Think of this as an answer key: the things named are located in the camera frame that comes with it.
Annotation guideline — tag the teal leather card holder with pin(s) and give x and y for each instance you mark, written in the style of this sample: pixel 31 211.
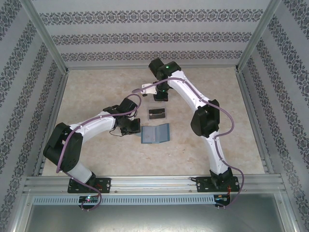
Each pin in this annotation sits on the teal leather card holder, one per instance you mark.
pixel 159 134

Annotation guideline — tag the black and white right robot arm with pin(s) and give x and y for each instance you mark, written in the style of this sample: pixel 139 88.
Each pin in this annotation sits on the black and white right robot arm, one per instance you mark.
pixel 205 120

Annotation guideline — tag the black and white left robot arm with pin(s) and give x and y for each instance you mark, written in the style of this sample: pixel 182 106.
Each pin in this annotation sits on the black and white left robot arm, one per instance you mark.
pixel 60 149

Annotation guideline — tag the small circuit board green light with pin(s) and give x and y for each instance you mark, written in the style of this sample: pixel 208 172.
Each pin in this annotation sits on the small circuit board green light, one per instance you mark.
pixel 88 199

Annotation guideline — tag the grey metal panel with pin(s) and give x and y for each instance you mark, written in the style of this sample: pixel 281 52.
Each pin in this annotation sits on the grey metal panel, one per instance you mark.
pixel 154 220

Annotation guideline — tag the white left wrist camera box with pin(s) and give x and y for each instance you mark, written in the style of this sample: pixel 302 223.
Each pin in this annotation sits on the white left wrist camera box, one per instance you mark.
pixel 132 118

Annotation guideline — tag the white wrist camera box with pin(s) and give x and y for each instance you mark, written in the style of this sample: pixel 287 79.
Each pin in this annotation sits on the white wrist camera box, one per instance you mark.
pixel 148 89
pixel 132 118

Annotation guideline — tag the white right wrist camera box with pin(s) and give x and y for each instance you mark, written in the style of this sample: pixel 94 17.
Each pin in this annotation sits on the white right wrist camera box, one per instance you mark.
pixel 148 89

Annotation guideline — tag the aluminium frame rail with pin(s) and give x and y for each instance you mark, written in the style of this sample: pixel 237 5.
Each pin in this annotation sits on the aluminium frame rail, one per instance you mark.
pixel 120 67
pixel 53 120
pixel 254 120

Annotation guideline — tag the wide aluminium base rail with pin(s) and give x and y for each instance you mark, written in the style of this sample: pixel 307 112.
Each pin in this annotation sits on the wide aluminium base rail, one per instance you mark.
pixel 149 183

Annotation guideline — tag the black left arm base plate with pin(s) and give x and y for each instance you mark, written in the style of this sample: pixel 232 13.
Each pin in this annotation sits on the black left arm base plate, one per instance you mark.
pixel 106 184

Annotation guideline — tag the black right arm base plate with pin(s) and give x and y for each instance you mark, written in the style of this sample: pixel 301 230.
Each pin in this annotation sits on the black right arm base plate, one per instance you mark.
pixel 201 184

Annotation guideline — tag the aluminium frame post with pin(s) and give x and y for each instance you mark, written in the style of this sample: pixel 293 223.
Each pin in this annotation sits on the aluminium frame post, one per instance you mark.
pixel 289 212
pixel 256 36
pixel 21 212
pixel 48 38

